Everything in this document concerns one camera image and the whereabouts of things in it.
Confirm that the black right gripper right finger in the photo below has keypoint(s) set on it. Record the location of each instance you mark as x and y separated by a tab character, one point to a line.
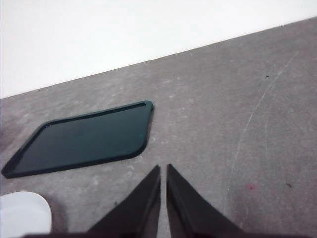
188	213

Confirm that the pale grey round plate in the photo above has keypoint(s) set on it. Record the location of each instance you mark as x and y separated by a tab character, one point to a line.
19	215

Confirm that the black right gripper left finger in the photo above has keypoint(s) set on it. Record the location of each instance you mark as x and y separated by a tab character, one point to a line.
138	213

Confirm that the dark rectangular tray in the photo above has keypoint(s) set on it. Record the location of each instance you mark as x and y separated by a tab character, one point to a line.
81	138

